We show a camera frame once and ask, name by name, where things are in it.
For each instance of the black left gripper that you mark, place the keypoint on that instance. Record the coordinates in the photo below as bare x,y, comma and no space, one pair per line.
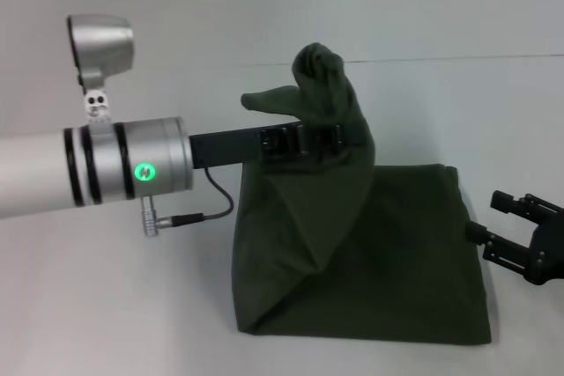
224,147

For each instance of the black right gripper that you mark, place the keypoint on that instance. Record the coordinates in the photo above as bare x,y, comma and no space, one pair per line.
548,248

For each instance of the dark green t-shirt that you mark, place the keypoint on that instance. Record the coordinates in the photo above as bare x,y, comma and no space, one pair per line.
352,239

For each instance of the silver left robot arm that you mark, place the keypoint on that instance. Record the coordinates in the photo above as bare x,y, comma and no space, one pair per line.
66,169

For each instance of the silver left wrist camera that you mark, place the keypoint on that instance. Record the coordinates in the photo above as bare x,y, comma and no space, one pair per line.
101,46

